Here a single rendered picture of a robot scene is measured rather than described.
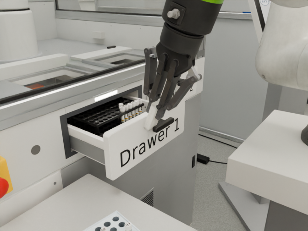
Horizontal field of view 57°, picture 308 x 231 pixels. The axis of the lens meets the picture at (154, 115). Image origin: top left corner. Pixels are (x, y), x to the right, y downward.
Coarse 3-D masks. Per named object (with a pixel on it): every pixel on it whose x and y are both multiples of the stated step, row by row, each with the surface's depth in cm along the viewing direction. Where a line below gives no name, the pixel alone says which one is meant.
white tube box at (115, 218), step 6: (108, 216) 53; (114, 216) 53; (120, 216) 53; (96, 222) 52; (102, 222) 52; (108, 222) 52; (114, 222) 52; (120, 222) 52; (90, 228) 51; (96, 228) 51; (108, 228) 51; (114, 228) 51; (120, 228) 51; (132, 228) 51
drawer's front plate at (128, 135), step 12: (180, 108) 76; (132, 120) 61; (144, 120) 63; (180, 120) 77; (108, 132) 56; (120, 132) 58; (132, 132) 61; (144, 132) 65; (168, 132) 74; (180, 132) 79; (108, 144) 56; (120, 144) 59; (132, 144) 62; (156, 144) 70; (108, 156) 57; (120, 156) 60; (132, 156) 63; (144, 156) 67; (108, 168) 59; (120, 168) 60
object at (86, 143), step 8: (128, 96) 85; (144, 104) 82; (72, 128) 65; (72, 136) 66; (80, 136) 64; (88, 136) 62; (96, 136) 62; (72, 144) 67; (80, 144) 65; (88, 144) 63; (96, 144) 62; (80, 152) 66; (88, 152) 64; (96, 152) 62; (96, 160) 64; (104, 160) 61
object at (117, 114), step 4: (140, 104) 78; (132, 108) 75; (136, 108) 76; (116, 112) 73; (124, 112) 73; (128, 112) 74; (108, 116) 70; (112, 116) 70; (116, 116) 70; (120, 116) 72; (100, 120) 68; (104, 120) 69; (108, 120) 68; (112, 120) 70; (92, 124) 67; (96, 124) 67; (100, 124) 66
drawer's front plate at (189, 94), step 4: (196, 68) 106; (184, 76) 100; (176, 84) 97; (196, 84) 109; (176, 88) 98; (192, 88) 108; (188, 92) 106; (192, 92) 109; (160, 96) 91; (172, 96) 97; (188, 96) 107; (148, 100) 88
